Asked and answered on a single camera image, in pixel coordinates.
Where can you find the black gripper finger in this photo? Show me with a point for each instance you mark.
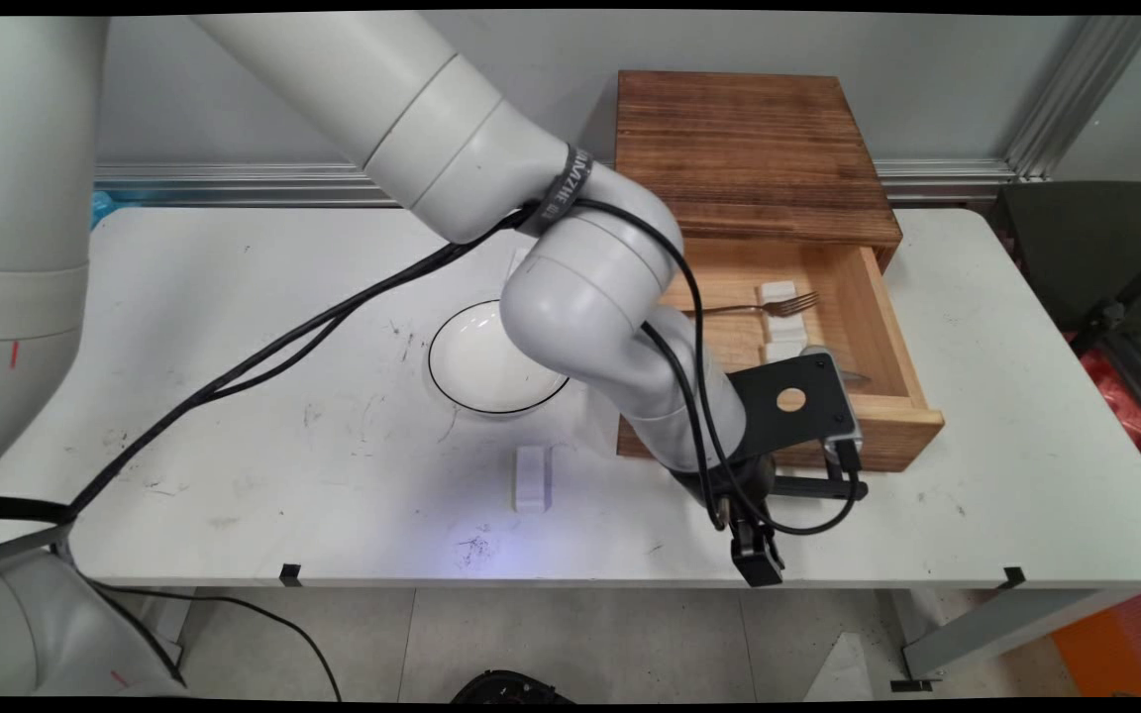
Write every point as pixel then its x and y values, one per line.
pixel 747 560
pixel 771 560

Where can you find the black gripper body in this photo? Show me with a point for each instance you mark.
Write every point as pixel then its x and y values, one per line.
pixel 744 485

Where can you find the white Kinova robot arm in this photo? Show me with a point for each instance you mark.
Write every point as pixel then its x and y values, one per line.
pixel 432 129

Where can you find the metal spoon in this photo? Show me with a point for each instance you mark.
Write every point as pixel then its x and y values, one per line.
pixel 858 379

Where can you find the white cutlery rest block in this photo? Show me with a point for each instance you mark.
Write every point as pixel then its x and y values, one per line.
pixel 783 335
pixel 516 261
pixel 532 479

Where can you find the metal fork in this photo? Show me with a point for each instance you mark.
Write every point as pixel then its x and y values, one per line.
pixel 788 304

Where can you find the grey table leg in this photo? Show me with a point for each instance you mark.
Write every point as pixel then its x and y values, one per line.
pixel 986 629

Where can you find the black round floor object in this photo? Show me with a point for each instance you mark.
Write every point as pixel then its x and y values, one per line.
pixel 511 688

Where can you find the white bowl with black rim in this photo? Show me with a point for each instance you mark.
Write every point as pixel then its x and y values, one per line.
pixel 476 366

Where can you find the orange box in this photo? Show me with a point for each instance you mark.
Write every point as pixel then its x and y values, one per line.
pixel 1125 644

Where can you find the red plastic bag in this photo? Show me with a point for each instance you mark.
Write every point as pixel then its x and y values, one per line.
pixel 1120 401

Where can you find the blue plastic bag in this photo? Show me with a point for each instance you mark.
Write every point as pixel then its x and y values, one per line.
pixel 102 208

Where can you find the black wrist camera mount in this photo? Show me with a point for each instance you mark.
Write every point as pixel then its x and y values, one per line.
pixel 798 406

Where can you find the diagonal aluminium post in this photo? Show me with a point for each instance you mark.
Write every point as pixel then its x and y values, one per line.
pixel 1076 99

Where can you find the horizontal aluminium rail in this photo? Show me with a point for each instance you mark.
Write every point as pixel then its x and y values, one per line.
pixel 254 183

